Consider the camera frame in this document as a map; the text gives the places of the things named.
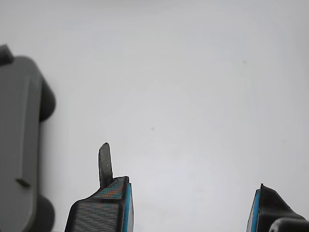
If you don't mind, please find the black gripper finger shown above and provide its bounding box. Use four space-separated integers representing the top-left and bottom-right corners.
64 142 134 232
246 183 309 232

